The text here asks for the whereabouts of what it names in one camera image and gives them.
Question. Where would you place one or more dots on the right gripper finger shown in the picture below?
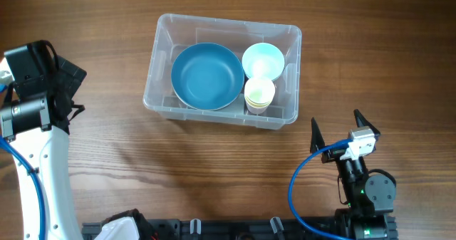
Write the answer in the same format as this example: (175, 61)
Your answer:
(361, 121)
(317, 141)

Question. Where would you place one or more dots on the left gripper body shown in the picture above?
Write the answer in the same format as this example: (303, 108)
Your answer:
(70, 75)

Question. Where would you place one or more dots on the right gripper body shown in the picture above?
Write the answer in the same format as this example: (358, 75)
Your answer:
(333, 156)

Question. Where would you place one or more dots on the cream white cup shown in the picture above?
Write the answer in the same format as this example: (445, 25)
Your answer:
(259, 90)

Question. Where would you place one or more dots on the yellow cup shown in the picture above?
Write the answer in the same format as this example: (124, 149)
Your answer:
(257, 105)

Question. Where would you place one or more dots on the light blue small bowl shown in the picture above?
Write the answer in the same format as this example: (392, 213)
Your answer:
(263, 60)

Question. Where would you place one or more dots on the dark blue bowl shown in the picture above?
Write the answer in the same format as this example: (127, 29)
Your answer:
(207, 68)

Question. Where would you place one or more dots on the pink cup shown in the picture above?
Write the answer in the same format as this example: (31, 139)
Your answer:
(256, 110)

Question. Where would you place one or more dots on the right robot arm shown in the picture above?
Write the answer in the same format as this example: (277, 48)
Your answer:
(369, 193)

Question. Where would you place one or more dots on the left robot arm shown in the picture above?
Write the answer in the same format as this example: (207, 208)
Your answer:
(46, 198)

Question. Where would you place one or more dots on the clear plastic storage container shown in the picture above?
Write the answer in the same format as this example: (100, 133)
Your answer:
(174, 33)

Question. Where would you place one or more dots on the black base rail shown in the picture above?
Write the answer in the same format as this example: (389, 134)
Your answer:
(274, 228)

